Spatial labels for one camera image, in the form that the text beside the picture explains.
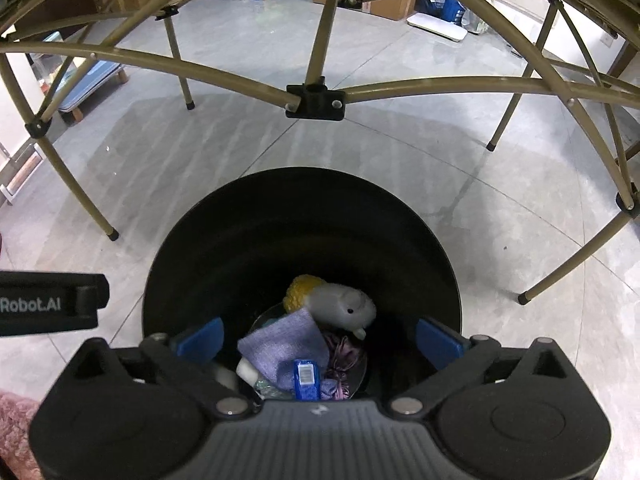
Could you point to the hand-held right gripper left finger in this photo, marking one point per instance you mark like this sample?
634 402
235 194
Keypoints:
200 341

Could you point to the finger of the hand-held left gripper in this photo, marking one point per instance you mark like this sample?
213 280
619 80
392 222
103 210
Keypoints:
92 292

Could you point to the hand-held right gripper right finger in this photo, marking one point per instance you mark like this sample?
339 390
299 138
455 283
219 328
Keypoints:
440 342

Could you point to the white foam wedge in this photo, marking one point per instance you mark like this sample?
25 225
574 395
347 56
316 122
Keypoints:
246 371

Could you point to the lavender plush cloth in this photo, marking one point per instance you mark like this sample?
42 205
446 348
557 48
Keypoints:
285 347

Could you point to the yellow and white plush toy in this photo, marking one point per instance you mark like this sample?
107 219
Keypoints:
335 305

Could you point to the small blue box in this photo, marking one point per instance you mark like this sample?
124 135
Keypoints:
306 380

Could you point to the black round bin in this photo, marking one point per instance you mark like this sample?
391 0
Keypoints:
300 220

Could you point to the pink fuzzy clothing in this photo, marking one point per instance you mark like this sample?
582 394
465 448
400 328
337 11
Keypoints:
15 435

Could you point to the blue tray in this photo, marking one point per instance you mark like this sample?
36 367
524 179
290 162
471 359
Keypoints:
92 85

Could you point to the khaki folding table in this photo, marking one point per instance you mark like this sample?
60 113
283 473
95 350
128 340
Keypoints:
315 95

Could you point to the white floor scale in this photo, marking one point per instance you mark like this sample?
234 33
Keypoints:
437 26

